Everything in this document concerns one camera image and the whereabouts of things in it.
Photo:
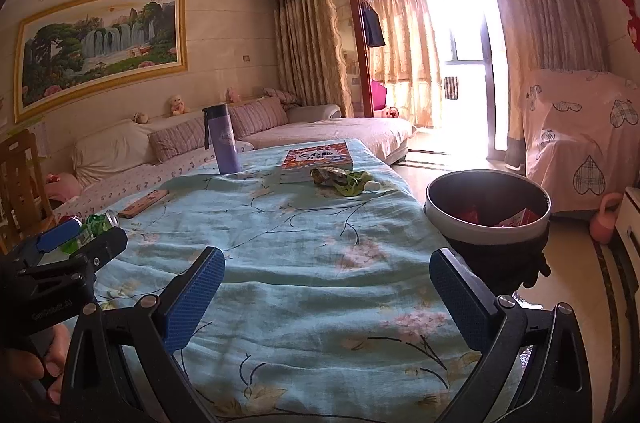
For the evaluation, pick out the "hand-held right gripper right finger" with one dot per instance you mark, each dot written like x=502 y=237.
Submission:
x=465 y=298

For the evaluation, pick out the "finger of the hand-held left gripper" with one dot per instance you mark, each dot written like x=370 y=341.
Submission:
x=105 y=248
x=57 y=237

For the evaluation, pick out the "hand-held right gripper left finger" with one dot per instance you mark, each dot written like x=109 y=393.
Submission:
x=192 y=298

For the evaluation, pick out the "black bin with white rim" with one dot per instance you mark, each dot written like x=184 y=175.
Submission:
x=487 y=223

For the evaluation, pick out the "red carton box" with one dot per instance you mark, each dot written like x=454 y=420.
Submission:
x=517 y=219

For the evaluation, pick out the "person's left hand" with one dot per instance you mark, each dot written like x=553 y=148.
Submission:
x=25 y=363

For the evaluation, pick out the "pink plush toy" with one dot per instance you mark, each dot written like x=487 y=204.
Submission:
x=62 y=186

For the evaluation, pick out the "wooden chair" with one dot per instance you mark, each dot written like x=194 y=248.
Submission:
x=25 y=188

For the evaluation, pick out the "white cushion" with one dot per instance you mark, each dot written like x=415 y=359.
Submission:
x=107 y=149

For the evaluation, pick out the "light blue floral blanket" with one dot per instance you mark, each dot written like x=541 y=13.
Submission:
x=310 y=263

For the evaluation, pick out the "small plush toy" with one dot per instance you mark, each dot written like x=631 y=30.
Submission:
x=140 y=117
x=232 y=94
x=176 y=104

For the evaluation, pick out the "white paper ball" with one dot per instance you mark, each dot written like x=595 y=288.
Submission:
x=373 y=187

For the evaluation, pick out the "pink watering can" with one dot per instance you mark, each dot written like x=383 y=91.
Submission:
x=605 y=223

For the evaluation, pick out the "green snack wrapper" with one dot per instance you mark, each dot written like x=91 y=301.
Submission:
x=352 y=183

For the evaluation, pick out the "purple water bottle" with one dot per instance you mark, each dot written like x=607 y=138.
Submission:
x=225 y=138

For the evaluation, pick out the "gold snack wrapper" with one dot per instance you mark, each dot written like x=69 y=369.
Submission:
x=325 y=177

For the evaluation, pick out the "red and white book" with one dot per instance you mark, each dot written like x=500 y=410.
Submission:
x=315 y=160

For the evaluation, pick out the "framed landscape painting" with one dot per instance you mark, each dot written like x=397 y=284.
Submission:
x=100 y=48

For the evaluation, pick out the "pink heart print cloth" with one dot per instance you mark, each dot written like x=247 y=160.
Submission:
x=580 y=138

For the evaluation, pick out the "striped cloth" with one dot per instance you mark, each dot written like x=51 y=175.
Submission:
x=453 y=89

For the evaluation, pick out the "light fabric sofa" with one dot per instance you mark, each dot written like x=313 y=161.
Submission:
x=340 y=128

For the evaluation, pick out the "pink bag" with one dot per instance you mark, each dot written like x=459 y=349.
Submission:
x=378 y=98

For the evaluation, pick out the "small pink striped cushion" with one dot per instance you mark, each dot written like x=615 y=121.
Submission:
x=279 y=95

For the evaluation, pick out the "sheer patterned curtain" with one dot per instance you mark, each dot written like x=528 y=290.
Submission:
x=405 y=53

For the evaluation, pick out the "beige patterned curtain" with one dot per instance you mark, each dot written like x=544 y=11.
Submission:
x=310 y=43
x=540 y=13

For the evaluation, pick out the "dark hanging garment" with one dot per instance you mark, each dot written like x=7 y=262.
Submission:
x=372 y=25

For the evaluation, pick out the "paper wall calendar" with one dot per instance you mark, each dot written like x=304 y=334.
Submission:
x=37 y=137

